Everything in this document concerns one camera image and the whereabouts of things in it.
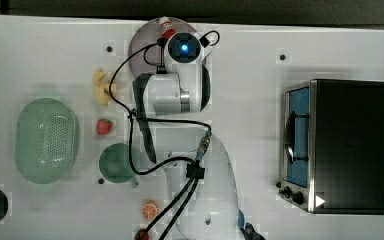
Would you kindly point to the red plush ketchup bottle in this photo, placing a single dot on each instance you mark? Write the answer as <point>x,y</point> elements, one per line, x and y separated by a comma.
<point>167,27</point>

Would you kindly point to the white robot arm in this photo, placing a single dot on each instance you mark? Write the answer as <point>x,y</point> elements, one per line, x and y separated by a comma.
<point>200,179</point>

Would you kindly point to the grey round plate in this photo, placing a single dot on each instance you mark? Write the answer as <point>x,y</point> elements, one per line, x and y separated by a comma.
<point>147,34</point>

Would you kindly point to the green mug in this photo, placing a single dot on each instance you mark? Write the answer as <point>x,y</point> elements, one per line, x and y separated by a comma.
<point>114,164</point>

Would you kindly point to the red plush strawberry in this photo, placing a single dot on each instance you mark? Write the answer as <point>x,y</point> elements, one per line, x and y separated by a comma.
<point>103,126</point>

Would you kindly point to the yellow plush banana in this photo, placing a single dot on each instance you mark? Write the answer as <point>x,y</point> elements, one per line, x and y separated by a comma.
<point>102,88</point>

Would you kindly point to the plush orange slice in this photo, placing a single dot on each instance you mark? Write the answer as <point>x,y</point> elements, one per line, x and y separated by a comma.
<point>149,210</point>

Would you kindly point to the small red plush fruit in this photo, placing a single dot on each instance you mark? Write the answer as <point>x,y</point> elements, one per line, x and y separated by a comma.
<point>141,234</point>

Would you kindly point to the silver toaster oven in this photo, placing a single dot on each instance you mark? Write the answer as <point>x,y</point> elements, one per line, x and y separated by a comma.
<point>333,147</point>

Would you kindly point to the green perforated colander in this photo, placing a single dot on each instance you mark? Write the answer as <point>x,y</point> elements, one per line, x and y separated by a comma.
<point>47,140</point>

